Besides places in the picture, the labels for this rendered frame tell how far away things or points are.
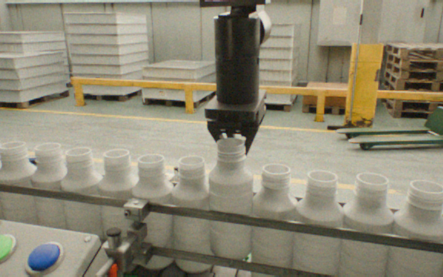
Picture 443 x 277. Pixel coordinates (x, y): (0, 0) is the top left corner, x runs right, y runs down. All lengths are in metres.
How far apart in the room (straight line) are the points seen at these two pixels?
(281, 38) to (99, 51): 3.16
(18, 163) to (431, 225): 0.57
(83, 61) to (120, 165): 6.55
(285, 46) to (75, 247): 5.44
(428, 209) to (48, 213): 0.52
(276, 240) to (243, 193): 0.08
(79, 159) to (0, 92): 6.47
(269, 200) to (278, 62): 5.35
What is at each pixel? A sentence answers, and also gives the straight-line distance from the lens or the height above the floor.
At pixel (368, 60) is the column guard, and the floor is 0.91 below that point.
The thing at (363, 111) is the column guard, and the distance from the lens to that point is 5.01.
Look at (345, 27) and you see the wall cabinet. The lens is 7.13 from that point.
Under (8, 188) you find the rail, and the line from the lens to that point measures 0.64.
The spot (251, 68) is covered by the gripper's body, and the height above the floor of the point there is 1.29.
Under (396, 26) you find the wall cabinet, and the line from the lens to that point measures 7.21.
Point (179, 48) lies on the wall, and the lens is 8.02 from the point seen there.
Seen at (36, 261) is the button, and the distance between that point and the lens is 0.43.
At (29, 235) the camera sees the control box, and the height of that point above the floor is 1.12.
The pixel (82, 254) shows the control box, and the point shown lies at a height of 1.11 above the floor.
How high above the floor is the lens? 1.34
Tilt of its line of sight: 18 degrees down
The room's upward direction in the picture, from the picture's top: straight up
